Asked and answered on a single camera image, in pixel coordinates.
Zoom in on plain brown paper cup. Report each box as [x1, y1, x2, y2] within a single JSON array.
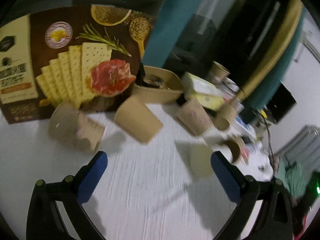
[[114, 95, 163, 144]]

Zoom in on grey headboard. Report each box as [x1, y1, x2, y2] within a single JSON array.
[[274, 125, 319, 163]]

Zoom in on small brown cup lower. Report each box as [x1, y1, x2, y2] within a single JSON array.
[[221, 137, 247, 164]]

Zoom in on small brown cup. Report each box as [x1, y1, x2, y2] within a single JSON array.
[[221, 137, 247, 164], [213, 104, 237, 131]]

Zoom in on white paper cup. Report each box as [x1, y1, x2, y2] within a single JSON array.
[[189, 142, 234, 178]]

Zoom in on patterned brown paper cup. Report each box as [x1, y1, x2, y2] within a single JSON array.
[[48, 102, 105, 153]]

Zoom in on small brown cup upper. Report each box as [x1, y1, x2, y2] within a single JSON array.
[[213, 104, 237, 131]]

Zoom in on black monitor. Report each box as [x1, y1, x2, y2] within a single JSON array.
[[266, 83, 296, 124]]

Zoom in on teal curtain right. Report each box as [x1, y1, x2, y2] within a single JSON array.
[[242, 8, 306, 111]]

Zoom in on teal curtain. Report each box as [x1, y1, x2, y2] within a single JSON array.
[[242, 8, 306, 111], [142, 0, 202, 67]]

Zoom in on patterned cup lying right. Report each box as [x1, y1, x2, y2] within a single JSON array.
[[177, 98, 213, 136]]

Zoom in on yellow tissue box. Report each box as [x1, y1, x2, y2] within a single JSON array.
[[181, 72, 225, 111]]

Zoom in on white pill bottle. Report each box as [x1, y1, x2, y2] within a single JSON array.
[[222, 77, 240, 97]]

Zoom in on upright patterned paper cup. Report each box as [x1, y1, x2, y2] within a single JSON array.
[[208, 61, 230, 83]]

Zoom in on brown cracker box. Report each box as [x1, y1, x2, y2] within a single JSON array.
[[1, 5, 156, 124]]

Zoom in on brown paper bowl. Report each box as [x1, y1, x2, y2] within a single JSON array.
[[131, 63, 183, 105]]

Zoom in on yellow curtain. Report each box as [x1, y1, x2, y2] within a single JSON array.
[[235, 0, 303, 102]]

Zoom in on teal curtain left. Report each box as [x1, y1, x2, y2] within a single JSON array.
[[142, 0, 202, 67]]

